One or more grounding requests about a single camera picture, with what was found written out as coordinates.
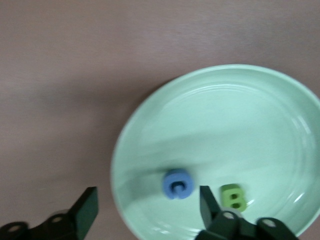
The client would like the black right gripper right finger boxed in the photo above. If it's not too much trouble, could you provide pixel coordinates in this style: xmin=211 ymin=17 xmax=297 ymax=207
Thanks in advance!
xmin=194 ymin=185 xmax=301 ymax=240

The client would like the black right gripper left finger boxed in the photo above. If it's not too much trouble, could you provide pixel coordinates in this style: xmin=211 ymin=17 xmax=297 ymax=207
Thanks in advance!
xmin=0 ymin=186 xmax=99 ymax=240

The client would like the green letter B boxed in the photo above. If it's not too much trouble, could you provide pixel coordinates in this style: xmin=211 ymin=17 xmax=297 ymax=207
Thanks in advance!
xmin=219 ymin=183 xmax=248 ymax=214

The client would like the blue letter G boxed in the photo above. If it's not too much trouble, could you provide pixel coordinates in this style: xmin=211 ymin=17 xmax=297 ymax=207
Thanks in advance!
xmin=161 ymin=168 xmax=195 ymax=201

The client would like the light green plate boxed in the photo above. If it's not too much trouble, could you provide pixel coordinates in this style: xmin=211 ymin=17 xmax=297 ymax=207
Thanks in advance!
xmin=109 ymin=63 xmax=320 ymax=240

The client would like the brown table cover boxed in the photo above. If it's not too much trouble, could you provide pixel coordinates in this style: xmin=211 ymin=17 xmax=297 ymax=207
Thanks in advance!
xmin=0 ymin=0 xmax=320 ymax=240

